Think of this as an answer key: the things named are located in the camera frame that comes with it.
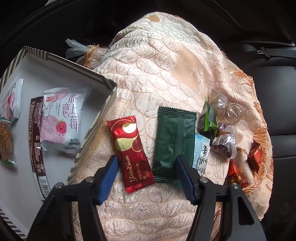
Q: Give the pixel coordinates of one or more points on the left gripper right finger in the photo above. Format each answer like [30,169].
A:
[238,219]

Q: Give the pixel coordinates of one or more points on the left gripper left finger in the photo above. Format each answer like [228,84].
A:
[54,220]

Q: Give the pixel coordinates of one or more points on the light blue snack packet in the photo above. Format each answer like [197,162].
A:
[201,153]

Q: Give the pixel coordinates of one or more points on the red Golden Crown snack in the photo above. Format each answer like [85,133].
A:
[137,172]

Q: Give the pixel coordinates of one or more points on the green black snack packet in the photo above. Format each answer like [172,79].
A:
[207,123]

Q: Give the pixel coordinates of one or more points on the dark green snack packet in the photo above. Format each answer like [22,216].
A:
[176,129]

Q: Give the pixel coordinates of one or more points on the red candy lower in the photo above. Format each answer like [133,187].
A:
[235,176]

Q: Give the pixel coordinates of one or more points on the red candy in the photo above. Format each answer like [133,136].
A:
[235,176]
[254,156]

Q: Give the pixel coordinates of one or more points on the red candy upper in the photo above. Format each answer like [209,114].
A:
[254,156]

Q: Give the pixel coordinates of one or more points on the clear wrapped dark candy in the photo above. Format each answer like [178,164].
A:
[224,143]

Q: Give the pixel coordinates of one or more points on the brown cookie clear packet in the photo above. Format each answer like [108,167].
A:
[7,146]

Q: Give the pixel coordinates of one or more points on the strawberry white snack packet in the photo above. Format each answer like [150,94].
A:
[61,119]

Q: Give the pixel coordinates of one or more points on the clear wrapped candy right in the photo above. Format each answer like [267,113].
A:
[233,112]

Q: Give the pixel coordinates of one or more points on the brown long chocolate bar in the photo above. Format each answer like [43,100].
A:
[35,148]

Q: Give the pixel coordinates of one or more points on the striped white cardboard box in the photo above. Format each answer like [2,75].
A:
[42,71]

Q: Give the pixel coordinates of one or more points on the clear wrapped candy left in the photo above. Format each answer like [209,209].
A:
[217,100]

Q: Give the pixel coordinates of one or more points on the pink white snack packet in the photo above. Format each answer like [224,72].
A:
[11,103]

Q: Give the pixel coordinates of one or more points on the black rear car seat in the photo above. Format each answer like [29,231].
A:
[275,87]

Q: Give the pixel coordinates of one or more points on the seat belt buckle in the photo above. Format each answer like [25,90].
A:
[264,53]

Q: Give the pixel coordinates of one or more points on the grey plastic bag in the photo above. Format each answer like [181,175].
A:
[76,49]

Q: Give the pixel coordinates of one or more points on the peach embroidered cloth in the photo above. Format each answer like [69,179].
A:
[165,69]

